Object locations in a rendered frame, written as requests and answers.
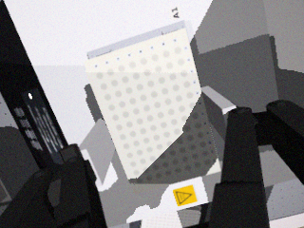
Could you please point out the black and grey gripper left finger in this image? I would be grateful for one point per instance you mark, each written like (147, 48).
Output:
(37, 204)

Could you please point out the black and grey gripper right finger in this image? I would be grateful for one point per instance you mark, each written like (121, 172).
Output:
(239, 199)

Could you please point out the white benchtop lab instrument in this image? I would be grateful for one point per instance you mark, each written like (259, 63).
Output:
(249, 51)

